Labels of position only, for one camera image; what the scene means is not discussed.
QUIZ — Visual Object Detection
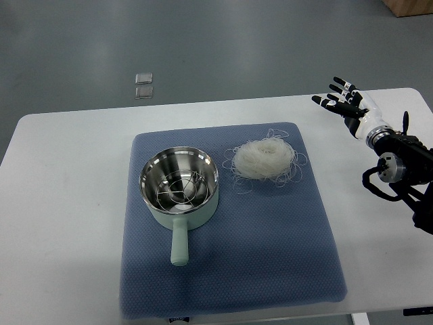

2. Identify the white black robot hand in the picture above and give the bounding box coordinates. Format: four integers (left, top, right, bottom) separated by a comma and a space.
311, 77, 388, 139

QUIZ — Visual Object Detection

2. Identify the white vermicelli nest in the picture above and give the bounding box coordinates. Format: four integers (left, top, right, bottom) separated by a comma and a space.
222, 129, 309, 195

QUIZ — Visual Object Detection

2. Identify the mint green steel pot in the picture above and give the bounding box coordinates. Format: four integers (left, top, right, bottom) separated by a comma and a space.
139, 146, 219, 267

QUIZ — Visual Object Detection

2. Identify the blue textured mat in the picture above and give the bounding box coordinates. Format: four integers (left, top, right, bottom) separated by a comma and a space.
120, 123, 347, 320

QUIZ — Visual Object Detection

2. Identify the black table control panel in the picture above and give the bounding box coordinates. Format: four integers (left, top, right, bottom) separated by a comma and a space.
403, 306, 433, 317

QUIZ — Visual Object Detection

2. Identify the white table leg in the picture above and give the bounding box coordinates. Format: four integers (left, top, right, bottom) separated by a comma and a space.
351, 313, 370, 325

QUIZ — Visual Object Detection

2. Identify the wire steaming rack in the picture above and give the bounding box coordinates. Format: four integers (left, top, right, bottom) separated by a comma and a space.
155, 170, 209, 213

